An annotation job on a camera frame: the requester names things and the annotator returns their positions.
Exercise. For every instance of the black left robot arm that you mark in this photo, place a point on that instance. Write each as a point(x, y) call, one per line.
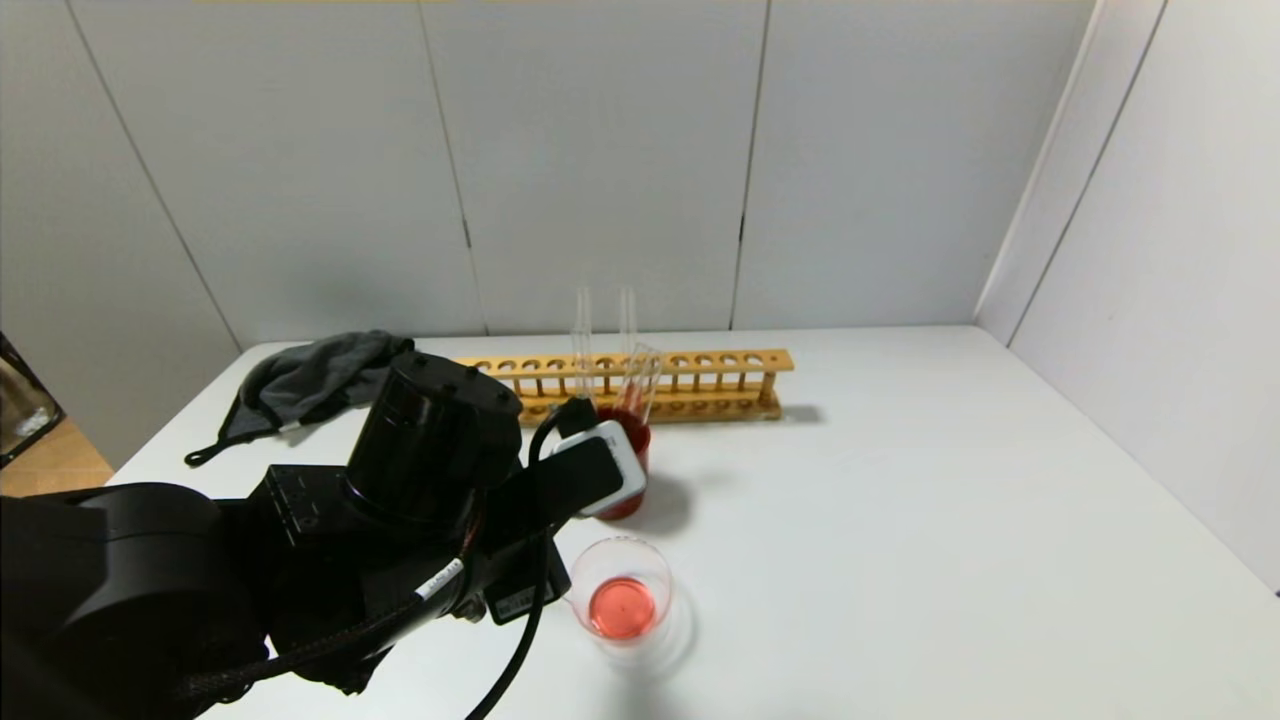
point(150, 580)

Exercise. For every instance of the test tube with red pigment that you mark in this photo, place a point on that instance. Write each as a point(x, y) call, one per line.
point(628, 325)

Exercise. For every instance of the test tube with yellow pigment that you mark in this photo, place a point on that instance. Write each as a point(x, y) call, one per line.
point(583, 315)

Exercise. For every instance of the clear bin with black frame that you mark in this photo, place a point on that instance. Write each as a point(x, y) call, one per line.
point(20, 415)

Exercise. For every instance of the test tube with orange-red pigment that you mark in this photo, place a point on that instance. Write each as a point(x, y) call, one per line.
point(588, 375)

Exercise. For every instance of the clear glass beaker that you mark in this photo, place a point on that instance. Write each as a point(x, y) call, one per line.
point(622, 605)

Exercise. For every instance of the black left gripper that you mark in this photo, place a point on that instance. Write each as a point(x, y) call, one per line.
point(520, 601)

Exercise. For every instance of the wooden test tube rack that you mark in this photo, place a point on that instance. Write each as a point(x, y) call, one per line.
point(700, 362)

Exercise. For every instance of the grey cloth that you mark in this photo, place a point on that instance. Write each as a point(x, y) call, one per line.
point(300, 385)

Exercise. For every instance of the red plastic cup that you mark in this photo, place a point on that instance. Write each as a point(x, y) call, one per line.
point(640, 440)

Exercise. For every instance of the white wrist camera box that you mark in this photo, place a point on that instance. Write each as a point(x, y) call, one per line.
point(600, 470)

